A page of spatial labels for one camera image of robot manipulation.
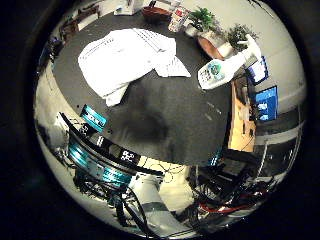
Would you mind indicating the black teal equipment rack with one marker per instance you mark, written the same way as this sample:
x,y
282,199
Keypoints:
x,y
96,163

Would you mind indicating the white printed cloth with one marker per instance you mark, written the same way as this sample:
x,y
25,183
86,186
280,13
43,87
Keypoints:
x,y
123,56

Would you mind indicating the red white printed can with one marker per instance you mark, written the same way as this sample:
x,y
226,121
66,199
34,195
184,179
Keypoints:
x,y
178,19

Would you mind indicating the brown wooden bowl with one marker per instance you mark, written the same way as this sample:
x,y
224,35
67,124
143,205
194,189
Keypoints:
x,y
155,13

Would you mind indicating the oval brown wooden plate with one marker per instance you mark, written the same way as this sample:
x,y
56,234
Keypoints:
x,y
208,46

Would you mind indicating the light wooden cabinet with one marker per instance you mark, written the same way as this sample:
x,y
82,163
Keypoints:
x,y
240,126

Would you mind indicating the white flat panel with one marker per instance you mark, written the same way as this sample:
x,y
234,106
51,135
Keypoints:
x,y
87,21

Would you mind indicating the blue computer screen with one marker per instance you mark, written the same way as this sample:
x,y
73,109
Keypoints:
x,y
267,103
258,71

